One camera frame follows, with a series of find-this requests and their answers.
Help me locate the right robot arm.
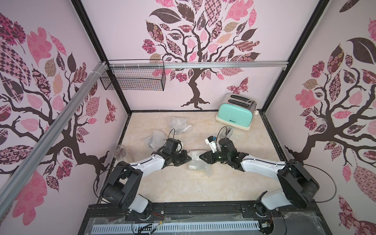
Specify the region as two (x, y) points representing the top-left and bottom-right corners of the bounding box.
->
(199, 136), (320, 217)

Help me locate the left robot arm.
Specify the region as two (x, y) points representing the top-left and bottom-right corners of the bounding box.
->
(100, 150), (192, 216)

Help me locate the grey tape dispenser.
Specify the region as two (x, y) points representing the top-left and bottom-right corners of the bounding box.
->
(224, 126), (234, 138)

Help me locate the mint green toaster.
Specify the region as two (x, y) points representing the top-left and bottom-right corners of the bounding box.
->
(215, 93), (257, 131)

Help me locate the clear drinking glass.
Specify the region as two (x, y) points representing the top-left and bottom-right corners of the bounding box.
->
(113, 145), (131, 163)

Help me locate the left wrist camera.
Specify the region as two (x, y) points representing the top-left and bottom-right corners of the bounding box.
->
(163, 138), (183, 154)

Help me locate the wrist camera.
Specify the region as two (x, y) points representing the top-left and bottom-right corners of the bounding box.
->
(163, 138), (183, 154)
(205, 136), (218, 153)

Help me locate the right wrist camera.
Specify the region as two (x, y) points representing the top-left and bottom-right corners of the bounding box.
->
(205, 136), (218, 153)

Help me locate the white slotted cable duct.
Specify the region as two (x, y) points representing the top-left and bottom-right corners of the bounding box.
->
(89, 221), (260, 235)

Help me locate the black wire basket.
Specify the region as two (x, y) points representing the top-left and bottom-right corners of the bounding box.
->
(100, 59), (166, 91)

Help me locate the aluminium rail back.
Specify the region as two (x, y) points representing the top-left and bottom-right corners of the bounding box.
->
(109, 61), (288, 69)

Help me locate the aluminium rail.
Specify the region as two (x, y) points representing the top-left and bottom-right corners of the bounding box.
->
(1, 62), (107, 218)
(109, 61), (288, 69)

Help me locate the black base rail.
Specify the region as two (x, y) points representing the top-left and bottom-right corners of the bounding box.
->
(82, 201), (322, 223)

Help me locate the aluminium rail left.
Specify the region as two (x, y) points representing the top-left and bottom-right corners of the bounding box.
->
(1, 62), (107, 218)

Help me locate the black corner frame post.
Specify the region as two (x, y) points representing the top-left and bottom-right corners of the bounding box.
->
(71, 0), (132, 116)

